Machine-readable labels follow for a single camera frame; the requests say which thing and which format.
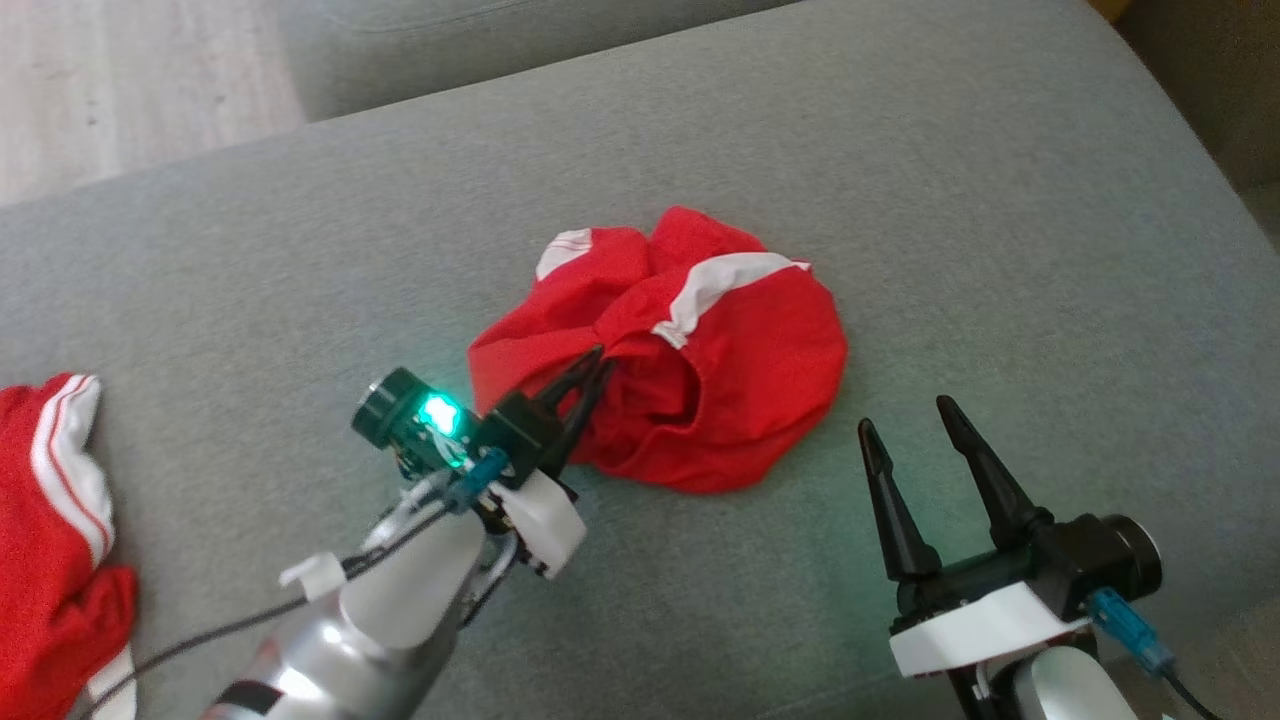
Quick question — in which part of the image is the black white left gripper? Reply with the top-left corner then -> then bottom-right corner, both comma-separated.
352,346 -> 617,579

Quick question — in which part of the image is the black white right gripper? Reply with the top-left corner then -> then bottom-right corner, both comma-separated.
858,395 -> 1163,681

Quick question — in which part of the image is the plain red garment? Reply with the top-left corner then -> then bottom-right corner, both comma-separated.
467,205 -> 849,494

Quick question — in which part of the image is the red jersey with white sleeves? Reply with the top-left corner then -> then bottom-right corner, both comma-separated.
0,373 -> 138,720

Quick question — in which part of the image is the grey sofa seat cushion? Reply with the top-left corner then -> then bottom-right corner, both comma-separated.
0,0 -> 1280,720

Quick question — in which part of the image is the small grey sofa cushion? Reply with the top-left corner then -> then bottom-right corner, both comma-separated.
280,0 -> 801,123

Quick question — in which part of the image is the yellow furniture panel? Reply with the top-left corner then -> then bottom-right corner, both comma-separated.
1088,0 -> 1280,196

